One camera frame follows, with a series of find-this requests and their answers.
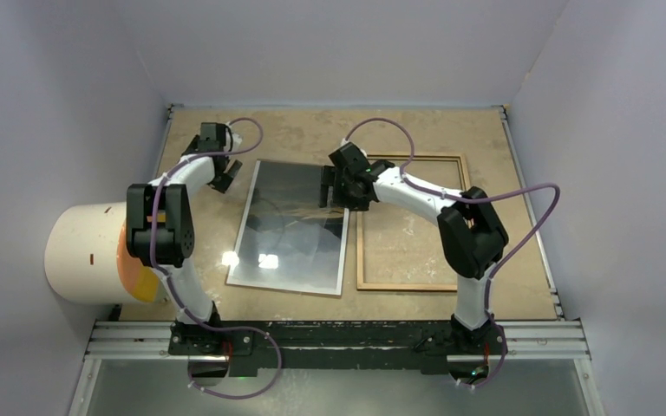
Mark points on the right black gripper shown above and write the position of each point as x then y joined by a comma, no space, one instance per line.
331,177

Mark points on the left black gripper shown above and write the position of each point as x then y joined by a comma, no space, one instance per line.
222,180

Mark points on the dark landscape photo print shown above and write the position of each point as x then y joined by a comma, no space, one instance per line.
286,240

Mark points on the wooden picture frame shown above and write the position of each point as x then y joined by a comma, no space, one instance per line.
398,250

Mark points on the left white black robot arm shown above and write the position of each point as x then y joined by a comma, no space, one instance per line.
159,221

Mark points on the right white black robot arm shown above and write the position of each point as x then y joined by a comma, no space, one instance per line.
472,235

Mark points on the white cylinder with orange lid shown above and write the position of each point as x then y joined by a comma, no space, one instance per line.
86,259

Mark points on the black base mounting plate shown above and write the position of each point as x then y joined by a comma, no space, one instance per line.
430,347

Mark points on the aluminium rail frame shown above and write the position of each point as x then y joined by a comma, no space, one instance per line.
545,370

